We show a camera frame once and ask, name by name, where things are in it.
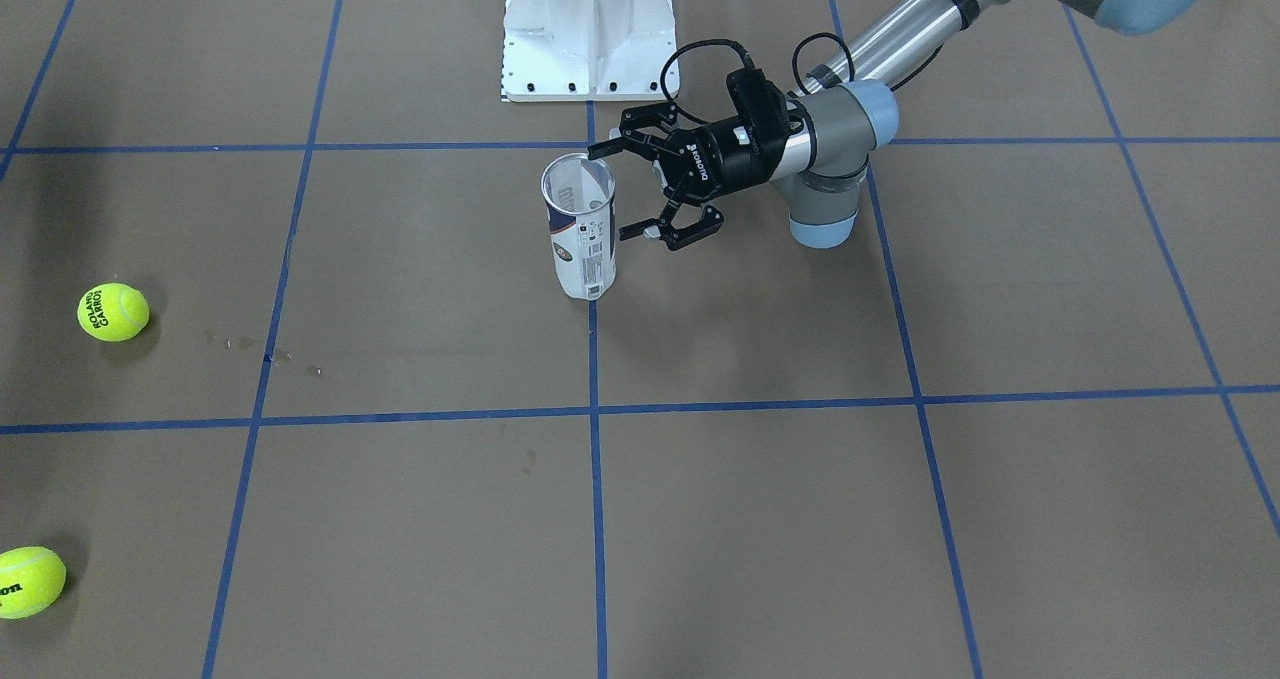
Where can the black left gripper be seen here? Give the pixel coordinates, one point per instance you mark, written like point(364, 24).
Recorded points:
point(722, 164)

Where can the clear tennis ball can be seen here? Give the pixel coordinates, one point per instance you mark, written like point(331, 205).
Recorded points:
point(579, 196)

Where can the Roland Garros tennis ball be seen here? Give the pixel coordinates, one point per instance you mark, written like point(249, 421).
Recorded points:
point(113, 312)

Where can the Wilson tennis ball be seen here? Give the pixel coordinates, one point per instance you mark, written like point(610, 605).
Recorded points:
point(32, 578)

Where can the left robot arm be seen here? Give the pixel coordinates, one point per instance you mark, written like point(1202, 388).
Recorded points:
point(814, 143)

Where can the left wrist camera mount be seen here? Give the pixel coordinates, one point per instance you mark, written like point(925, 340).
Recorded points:
point(764, 115)

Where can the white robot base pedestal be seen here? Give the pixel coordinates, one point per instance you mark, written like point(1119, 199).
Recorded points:
point(588, 50)

